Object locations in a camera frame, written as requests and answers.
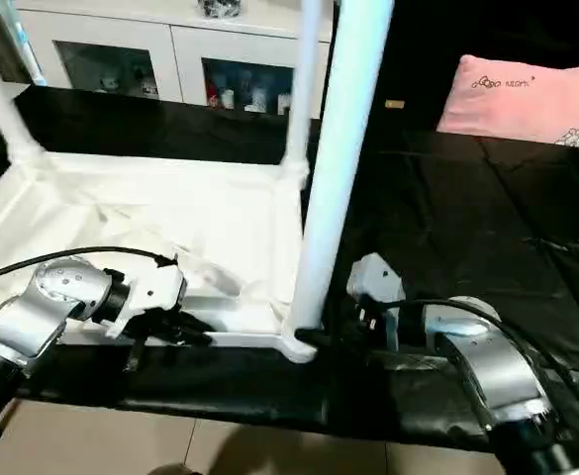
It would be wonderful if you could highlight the white plastic table top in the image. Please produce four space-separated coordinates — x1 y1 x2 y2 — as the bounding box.
0 148 332 365

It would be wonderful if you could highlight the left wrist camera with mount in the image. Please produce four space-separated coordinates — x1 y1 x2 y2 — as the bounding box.
101 262 188 339

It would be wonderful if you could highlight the pink pillow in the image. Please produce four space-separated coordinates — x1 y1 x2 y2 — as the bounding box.
435 54 579 149

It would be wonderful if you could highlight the grey curtain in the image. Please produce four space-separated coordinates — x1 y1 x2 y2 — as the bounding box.
0 0 48 88

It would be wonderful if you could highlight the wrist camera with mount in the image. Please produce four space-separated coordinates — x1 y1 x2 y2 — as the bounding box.
346 252 406 349
101 262 188 339

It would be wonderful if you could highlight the black work mat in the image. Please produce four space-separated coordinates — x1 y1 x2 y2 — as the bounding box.
0 84 579 454

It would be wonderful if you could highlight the white plastic table leg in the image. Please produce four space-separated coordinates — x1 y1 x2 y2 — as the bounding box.
281 0 325 184
289 0 397 337
0 20 45 164

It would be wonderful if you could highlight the black furniture with yellow label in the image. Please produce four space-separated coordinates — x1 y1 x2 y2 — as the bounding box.
324 0 579 140

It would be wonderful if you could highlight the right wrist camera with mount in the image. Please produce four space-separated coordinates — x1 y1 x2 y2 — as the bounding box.
346 252 406 349

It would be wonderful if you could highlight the dark ornament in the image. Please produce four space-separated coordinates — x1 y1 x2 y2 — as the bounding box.
198 0 243 21

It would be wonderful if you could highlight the white cabinet with glass doors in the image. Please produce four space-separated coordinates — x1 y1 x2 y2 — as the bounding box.
12 0 335 120

